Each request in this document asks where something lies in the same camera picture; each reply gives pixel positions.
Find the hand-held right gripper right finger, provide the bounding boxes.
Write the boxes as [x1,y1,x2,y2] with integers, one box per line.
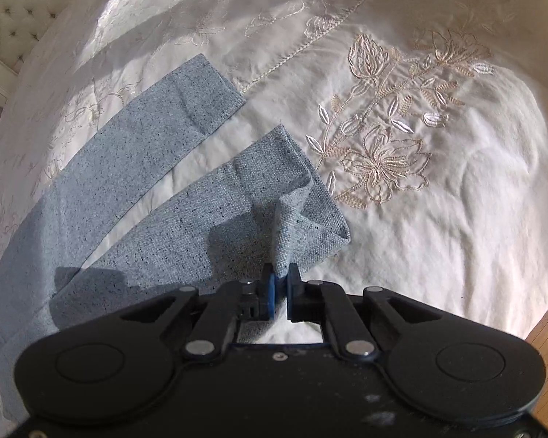
[286,262,444,361]

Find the cream tufted headboard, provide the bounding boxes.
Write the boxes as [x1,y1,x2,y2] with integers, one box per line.
[0,0,119,101]

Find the cream embroidered floral bedspread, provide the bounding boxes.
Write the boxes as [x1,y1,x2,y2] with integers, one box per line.
[0,0,548,420]

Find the grey-blue speckled pants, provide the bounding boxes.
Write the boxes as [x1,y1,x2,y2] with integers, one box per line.
[0,53,351,420]

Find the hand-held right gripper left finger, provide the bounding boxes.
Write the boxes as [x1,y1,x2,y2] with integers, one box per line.
[118,262,277,359]

